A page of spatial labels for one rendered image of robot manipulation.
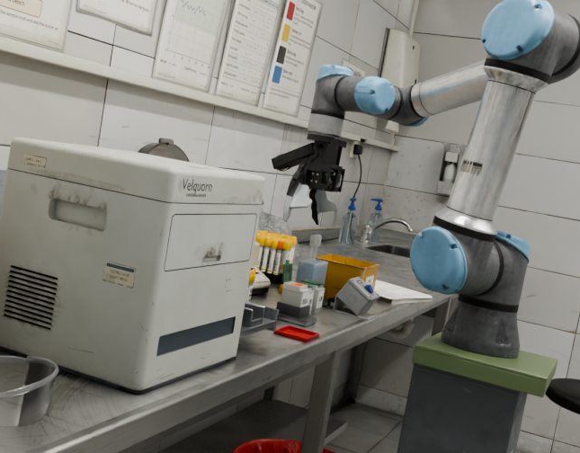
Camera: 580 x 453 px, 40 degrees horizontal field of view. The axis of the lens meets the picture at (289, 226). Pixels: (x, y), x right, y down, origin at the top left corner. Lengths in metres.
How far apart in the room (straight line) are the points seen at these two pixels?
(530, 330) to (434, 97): 2.42
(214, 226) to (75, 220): 0.19
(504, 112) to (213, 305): 0.61
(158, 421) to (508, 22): 0.87
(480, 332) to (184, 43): 1.12
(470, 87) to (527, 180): 2.33
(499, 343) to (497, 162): 0.36
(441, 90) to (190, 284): 0.79
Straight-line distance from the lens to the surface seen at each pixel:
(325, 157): 1.74
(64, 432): 0.93
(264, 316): 1.46
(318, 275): 1.87
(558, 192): 3.94
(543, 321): 3.98
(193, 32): 2.22
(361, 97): 1.66
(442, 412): 1.56
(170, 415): 1.08
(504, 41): 1.43
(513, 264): 1.55
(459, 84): 1.67
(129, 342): 1.07
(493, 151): 1.43
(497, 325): 1.56
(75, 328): 1.11
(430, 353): 1.50
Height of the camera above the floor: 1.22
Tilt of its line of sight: 5 degrees down
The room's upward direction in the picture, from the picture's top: 10 degrees clockwise
